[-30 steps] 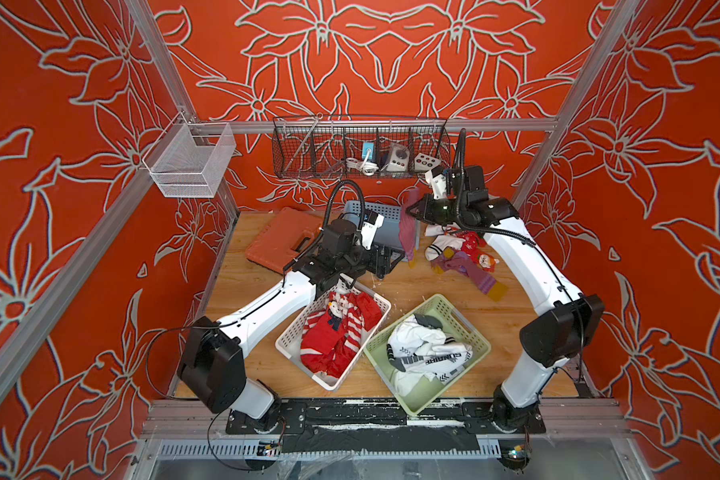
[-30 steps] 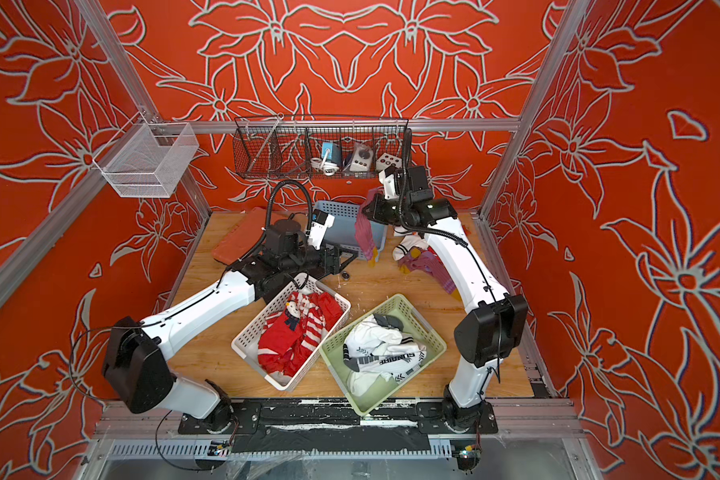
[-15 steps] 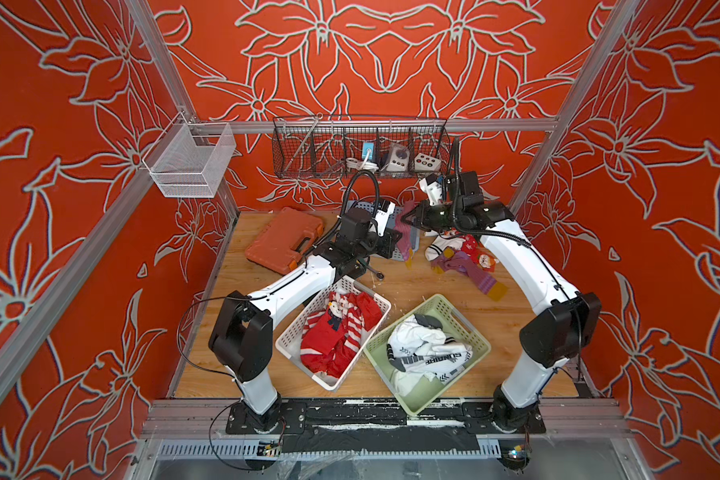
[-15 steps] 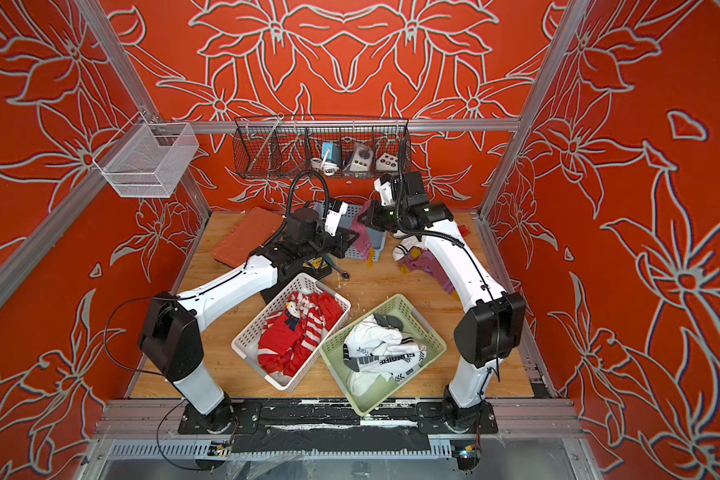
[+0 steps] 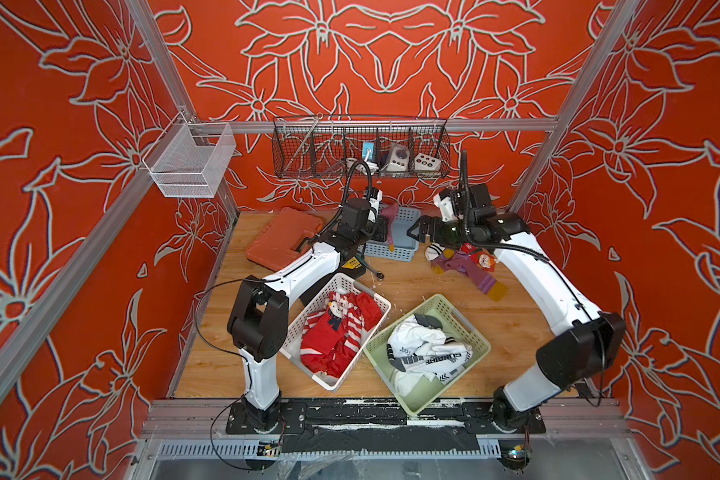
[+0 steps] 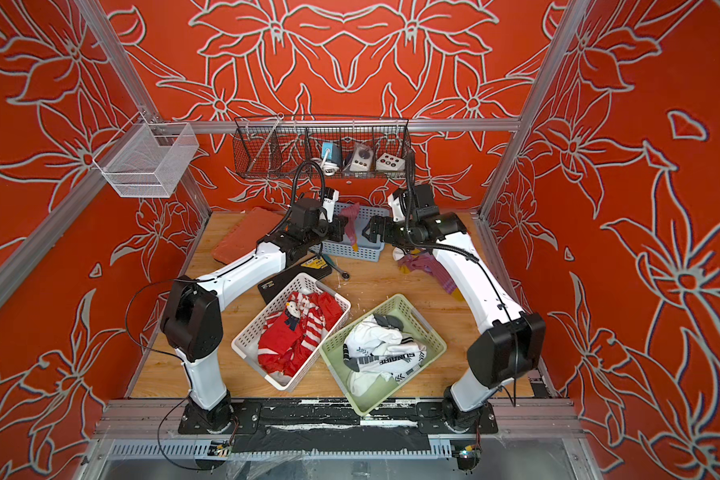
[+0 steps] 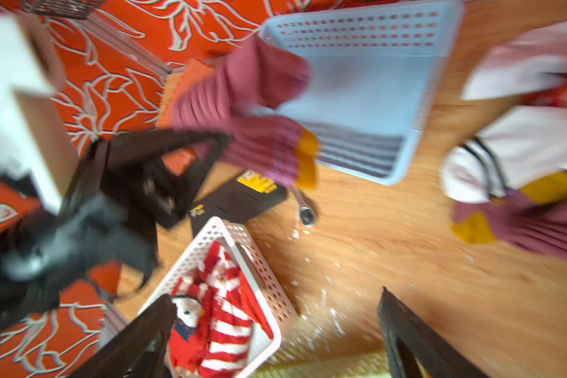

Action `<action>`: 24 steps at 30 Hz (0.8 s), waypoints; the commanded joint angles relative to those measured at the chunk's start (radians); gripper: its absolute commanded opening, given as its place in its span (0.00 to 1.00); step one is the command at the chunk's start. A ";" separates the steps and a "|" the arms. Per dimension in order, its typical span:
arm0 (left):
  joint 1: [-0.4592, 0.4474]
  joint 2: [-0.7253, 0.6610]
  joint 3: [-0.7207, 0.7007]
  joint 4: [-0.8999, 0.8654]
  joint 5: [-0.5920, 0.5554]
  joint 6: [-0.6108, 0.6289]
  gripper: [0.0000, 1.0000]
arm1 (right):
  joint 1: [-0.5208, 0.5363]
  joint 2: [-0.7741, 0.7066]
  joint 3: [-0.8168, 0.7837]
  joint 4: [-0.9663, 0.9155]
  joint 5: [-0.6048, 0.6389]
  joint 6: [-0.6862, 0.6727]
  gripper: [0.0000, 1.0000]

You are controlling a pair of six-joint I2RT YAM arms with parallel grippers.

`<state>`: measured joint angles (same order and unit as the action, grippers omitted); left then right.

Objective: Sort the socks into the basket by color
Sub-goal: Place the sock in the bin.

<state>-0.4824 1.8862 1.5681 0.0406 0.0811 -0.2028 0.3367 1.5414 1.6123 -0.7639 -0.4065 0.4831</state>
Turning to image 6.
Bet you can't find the blue perforated plastic basket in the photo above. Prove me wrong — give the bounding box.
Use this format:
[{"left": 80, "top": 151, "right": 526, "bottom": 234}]
[{"left": 322, "top": 205, "right": 391, "bottom": 262}]

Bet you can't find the red christmas sock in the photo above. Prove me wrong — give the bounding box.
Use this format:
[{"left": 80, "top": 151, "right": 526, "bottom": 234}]
[{"left": 317, "top": 292, "right": 344, "bottom": 331}]

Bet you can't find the red white striped sock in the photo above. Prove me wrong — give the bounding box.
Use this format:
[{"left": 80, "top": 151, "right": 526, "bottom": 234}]
[{"left": 284, "top": 292, "right": 326, "bottom": 375}]

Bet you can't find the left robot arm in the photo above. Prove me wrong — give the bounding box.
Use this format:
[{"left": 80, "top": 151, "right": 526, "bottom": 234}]
[{"left": 160, "top": 214, "right": 347, "bottom": 431}]

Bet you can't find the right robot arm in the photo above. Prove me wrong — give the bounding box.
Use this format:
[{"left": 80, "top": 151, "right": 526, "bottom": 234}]
[{"left": 362, "top": 213, "right": 546, "bottom": 432}]

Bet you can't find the white perforated plastic basket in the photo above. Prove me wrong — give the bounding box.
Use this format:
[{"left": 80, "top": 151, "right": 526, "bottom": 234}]
[{"left": 232, "top": 273, "right": 351, "bottom": 392}]

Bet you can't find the black case yellow label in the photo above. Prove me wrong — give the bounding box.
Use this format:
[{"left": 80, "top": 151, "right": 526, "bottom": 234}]
[{"left": 257, "top": 254, "right": 334, "bottom": 305}]

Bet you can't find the blue white charger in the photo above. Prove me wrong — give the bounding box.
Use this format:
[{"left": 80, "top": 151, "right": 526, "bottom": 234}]
[{"left": 320, "top": 141, "right": 343, "bottom": 166}]

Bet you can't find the orange plastic tool case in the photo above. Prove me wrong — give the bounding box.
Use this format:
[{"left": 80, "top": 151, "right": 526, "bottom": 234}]
[{"left": 211, "top": 207, "right": 283, "bottom": 264}]

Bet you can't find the white round socket adapter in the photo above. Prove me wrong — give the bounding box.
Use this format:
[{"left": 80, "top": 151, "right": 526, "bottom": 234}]
[{"left": 348, "top": 143, "right": 374, "bottom": 173}]

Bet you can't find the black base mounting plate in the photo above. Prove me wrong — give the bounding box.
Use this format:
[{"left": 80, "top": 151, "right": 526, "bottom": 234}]
[{"left": 178, "top": 398, "right": 498, "bottom": 453}]

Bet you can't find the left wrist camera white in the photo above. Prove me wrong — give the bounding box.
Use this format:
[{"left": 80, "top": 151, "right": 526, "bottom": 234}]
[{"left": 322, "top": 187, "right": 340, "bottom": 223}]

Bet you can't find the ratchet wrench green handle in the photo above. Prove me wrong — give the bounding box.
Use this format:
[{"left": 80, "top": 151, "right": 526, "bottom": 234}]
[{"left": 321, "top": 254, "right": 350, "bottom": 281}]

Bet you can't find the black wire wall basket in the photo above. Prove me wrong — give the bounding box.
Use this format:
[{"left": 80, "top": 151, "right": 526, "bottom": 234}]
[{"left": 232, "top": 114, "right": 415, "bottom": 179}]

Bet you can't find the white wire mesh basket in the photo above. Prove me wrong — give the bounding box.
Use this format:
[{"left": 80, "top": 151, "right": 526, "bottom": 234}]
[{"left": 92, "top": 113, "right": 199, "bottom": 199}]

